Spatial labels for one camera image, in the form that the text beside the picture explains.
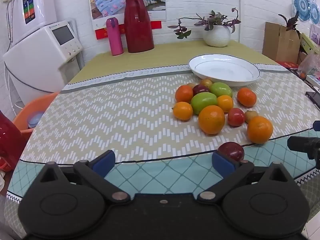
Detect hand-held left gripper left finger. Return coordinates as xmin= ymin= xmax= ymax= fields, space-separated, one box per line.
xmin=37 ymin=150 xmax=131 ymax=204

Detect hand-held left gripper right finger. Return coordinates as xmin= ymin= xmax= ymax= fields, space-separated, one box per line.
xmin=197 ymin=151 xmax=294 ymax=204

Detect dark red plum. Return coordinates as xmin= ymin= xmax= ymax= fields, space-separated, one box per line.
xmin=218 ymin=142 xmax=245 ymax=162
xmin=192 ymin=84 xmax=210 ymax=96

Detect large orange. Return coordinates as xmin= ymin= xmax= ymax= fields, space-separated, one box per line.
xmin=198 ymin=105 xmax=226 ymax=135
xmin=247 ymin=116 xmax=274 ymax=145

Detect small orange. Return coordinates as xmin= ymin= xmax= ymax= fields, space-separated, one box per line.
xmin=216 ymin=95 xmax=234 ymax=113

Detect green apple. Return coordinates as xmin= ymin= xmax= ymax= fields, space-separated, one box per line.
xmin=209 ymin=82 xmax=233 ymax=98
xmin=191 ymin=92 xmax=218 ymax=115

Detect yellowish orange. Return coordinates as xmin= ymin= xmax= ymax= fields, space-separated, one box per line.
xmin=173 ymin=101 xmax=194 ymax=121

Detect reddish orange tangerine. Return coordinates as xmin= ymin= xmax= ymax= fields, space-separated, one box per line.
xmin=237 ymin=87 xmax=257 ymax=107
xmin=175 ymin=85 xmax=194 ymax=103

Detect white porcelain plate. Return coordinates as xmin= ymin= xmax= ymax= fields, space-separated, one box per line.
xmin=188 ymin=54 xmax=261 ymax=87

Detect black phone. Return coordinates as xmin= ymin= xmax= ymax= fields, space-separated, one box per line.
xmin=305 ymin=91 xmax=320 ymax=109

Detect white flat box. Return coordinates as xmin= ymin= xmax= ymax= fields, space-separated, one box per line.
xmin=306 ymin=74 xmax=320 ymax=88

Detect clear plastic bag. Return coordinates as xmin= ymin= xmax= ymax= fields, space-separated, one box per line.
xmin=296 ymin=52 xmax=320 ymax=80

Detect red patterned packet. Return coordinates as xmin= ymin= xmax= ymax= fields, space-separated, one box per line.
xmin=277 ymin=61 xmax=300 ymax=71

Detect green and yellow carton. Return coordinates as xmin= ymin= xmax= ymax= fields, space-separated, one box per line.
xmin=299 ymin=32 xmax=320 ymax=54

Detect light blue cup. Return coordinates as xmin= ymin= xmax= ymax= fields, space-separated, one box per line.
xmin=27 ymin=111 xmax=45 ymax=128

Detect cardboard box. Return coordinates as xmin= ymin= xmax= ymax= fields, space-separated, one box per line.
xmin=262 ymin=22 xmax=302 ymax=64

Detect orange plastic basin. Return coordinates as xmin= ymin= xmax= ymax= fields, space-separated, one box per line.
xmin=12 ymin=92 xmax=60 ymax=135

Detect dark purple leafy plant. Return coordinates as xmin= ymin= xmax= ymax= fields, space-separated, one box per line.
xmin=278 ymin=10 xmax=302 ymax=39

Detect white appliance with screen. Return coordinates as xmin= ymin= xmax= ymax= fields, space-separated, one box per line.
xmin=2 ymin=19 xmax=84 ymax=93

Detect purple plant in white pot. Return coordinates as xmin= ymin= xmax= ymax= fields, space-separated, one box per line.
xmin=167 ymin=7 xmax=242 ymax=47

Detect pink water bottle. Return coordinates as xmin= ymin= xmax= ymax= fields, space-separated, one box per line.
xmin=106 ymin=17 xmax=124 ymax=56

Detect red thermos jug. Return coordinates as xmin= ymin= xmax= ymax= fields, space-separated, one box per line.
xmin=124 ymin=0 xmax=155 ymax=53

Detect large blue patterned wall plate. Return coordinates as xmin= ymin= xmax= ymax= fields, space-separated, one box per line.
xmin=292 ymin=0 xmax=311 ymax=20

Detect bedding wall poster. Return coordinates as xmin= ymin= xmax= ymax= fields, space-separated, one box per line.
xmin=87 ymin=0 xmax=167 ymax=28

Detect grey purifier hoses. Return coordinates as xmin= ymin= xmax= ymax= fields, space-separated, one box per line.
xmin=5 ymin=1 xmax=15 ymax=42

